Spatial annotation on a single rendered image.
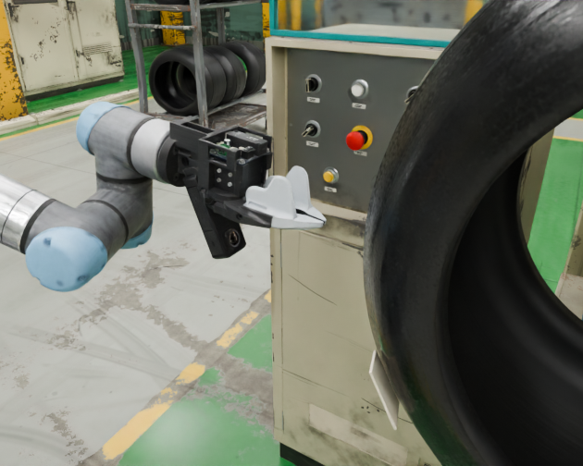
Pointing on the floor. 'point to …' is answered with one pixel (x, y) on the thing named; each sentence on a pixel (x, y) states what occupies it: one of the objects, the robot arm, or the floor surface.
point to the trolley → (200, 70)
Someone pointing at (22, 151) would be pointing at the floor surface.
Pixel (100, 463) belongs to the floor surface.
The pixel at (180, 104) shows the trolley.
